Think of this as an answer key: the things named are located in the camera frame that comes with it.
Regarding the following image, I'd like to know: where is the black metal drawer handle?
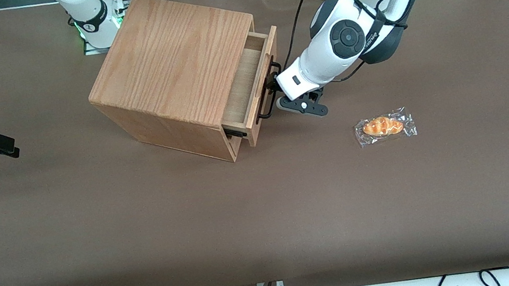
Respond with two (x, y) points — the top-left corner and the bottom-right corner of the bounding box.
(248, 60), (289, 123)

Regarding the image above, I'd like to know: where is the wooden drawer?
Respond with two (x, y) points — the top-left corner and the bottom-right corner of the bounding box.
(208, 25), (294, 151)

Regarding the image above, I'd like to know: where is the wooden drawer cabinet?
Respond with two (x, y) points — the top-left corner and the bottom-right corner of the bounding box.
(74, 0), (274, 183)

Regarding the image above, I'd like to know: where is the bread in clear plastic wrapper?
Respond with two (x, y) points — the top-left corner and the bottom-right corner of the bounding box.
(352, 105), (419, 149)

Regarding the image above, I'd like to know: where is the brown table cover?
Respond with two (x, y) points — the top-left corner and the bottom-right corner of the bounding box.
(0, 0), (509, 286)

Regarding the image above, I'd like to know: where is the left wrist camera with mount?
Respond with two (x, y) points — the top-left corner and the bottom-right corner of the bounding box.
(276, 86), (330, 123)

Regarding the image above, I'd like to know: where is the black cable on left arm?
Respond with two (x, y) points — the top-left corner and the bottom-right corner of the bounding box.
(272, 0), (430, 89)

